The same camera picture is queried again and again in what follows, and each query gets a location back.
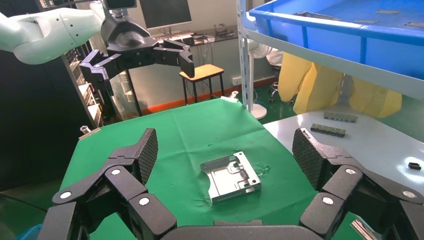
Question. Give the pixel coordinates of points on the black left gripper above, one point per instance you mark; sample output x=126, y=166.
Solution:
x=127, y=36

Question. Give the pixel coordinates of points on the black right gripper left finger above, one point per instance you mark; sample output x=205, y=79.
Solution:
x=126, y=182

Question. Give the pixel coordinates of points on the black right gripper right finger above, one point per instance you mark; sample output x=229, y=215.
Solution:
x=341, y=182

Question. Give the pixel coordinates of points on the stamped metal plate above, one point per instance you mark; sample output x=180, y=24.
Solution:
x=228, y=179
x=318, y=15

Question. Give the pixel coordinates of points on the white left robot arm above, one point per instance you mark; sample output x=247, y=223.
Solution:
x=43, y=33

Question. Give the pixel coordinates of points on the black computer monitor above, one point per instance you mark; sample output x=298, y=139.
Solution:
x=165, y=13

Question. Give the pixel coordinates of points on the black equipment rack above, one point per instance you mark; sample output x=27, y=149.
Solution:
x=99, y=109

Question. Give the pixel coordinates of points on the wooden top stool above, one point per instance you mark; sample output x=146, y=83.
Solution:
x=202, y=71

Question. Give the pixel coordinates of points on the small black plastic piece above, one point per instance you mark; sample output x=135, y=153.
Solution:
x=414, y=166

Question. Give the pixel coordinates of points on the green table cloth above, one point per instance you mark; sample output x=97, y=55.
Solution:
x=185, y=132

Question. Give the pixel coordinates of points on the black desk gadget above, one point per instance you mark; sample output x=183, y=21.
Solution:
x=223, y=30

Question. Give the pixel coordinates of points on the yellow fabric bag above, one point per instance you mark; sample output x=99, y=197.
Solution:
x=298, y=86

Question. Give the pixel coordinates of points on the chrome swivel stool base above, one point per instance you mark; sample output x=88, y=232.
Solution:
x=274, y=89

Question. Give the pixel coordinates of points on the white metal shelf rack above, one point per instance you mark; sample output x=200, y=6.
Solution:
x=331, y=61

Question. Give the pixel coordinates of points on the blue plastic bin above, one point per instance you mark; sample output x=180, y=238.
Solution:
x=331, y=43

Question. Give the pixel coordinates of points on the grey tape strip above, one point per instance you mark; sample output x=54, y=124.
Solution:
x=414, y=24
x=366, y=21
x=387, y=11

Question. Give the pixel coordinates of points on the notched metal bracket strip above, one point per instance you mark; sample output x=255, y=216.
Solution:
x=328, y=130
x=340, y=117

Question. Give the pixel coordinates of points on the white wall socket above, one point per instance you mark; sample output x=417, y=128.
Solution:
x=236, y=80

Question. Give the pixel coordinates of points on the white pedestal fan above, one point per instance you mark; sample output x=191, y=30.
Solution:
x=260, y=111

